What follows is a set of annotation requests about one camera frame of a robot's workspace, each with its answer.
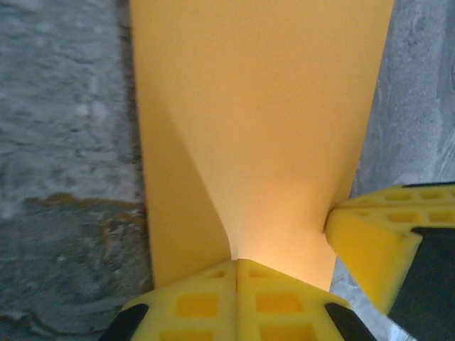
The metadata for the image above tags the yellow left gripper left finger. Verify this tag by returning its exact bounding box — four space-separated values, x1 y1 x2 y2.
99 259 239 341

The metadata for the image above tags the orange paper sheet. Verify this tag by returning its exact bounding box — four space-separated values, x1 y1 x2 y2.
128 0 396 294

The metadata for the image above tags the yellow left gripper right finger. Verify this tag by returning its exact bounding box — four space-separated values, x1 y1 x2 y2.
237 259 378 341

